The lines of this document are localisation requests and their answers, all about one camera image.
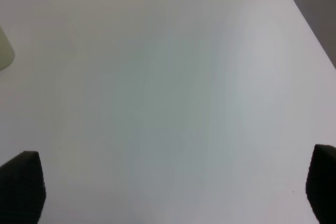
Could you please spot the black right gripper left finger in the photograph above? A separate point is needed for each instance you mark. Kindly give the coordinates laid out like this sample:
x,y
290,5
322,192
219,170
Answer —
x,y
23,191

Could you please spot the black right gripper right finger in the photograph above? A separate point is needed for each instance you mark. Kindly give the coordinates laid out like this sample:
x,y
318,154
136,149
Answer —
x,y
320,184

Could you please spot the pale green plastic cup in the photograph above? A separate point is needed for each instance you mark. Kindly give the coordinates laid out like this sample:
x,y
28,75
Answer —
x,y
7,54

